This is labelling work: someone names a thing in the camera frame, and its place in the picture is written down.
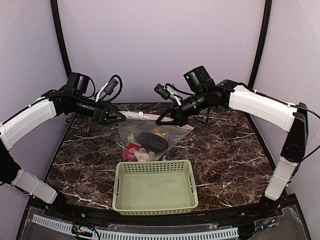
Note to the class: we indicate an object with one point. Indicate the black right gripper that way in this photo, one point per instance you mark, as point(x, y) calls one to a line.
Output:
point(176, 113)

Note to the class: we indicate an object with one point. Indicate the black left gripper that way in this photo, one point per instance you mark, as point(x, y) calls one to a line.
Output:
point(102, 114)

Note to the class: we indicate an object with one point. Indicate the yellow bell pepper toy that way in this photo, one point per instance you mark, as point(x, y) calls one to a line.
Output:
point(159, 133)

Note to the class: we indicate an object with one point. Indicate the purple eggplant toy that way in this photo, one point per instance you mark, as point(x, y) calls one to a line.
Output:
point(152, 142)

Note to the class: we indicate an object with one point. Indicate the clear zip top bag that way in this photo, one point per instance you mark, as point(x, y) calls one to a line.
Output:
point(137, 122)

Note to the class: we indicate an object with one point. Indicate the white cauliflower toy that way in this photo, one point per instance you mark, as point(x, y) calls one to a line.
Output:
point(143, 156)

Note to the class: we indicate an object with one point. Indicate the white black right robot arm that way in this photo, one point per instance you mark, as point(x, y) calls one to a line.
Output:
point(206, 94)

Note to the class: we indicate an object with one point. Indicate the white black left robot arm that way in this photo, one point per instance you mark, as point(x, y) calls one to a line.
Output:
point(69, 99)

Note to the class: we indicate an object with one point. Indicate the green plastic basket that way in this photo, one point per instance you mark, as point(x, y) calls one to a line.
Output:
point(154, 188)

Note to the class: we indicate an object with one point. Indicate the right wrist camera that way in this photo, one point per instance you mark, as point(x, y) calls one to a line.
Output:
point(168, 93)

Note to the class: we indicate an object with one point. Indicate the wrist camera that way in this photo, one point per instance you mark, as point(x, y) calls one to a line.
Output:
point(108, 88)
point(168, 93)

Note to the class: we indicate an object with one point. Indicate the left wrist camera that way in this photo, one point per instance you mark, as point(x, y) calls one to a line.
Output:
point(108, 88)

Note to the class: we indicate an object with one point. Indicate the white cable duct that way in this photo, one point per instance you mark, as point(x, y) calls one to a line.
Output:
point(127, 232)

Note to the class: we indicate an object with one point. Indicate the black left frame post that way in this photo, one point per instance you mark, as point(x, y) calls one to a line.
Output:
point(60, 36)

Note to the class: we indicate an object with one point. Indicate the black frame post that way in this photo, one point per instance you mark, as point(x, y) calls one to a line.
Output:
point(60, 36)
point(261, 42)

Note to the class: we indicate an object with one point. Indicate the black front rail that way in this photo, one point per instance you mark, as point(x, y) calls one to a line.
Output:
point(245, 217)

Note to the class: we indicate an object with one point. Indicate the black right frame post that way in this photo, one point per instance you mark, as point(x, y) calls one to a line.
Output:
point(261, 42)

